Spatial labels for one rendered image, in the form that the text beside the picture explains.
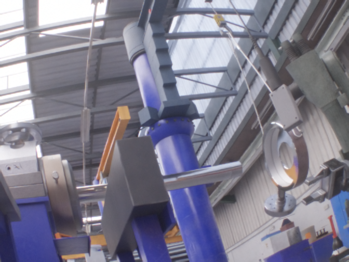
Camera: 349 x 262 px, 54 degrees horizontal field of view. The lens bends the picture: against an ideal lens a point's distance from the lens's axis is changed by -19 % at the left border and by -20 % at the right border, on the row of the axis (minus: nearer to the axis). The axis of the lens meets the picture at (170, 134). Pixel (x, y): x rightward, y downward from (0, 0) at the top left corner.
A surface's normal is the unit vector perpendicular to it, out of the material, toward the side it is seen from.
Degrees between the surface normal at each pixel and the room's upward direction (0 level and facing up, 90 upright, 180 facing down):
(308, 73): 112
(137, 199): 90
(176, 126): 129
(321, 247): 90
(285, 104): 90
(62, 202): 117
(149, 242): 90
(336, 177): 139
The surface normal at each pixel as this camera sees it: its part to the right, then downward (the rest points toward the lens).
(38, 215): 0.22, -0.47
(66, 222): 0.34, 0.41
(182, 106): 0.26, 0.87
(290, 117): -0.66, -0.15
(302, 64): -0.41, 0.13
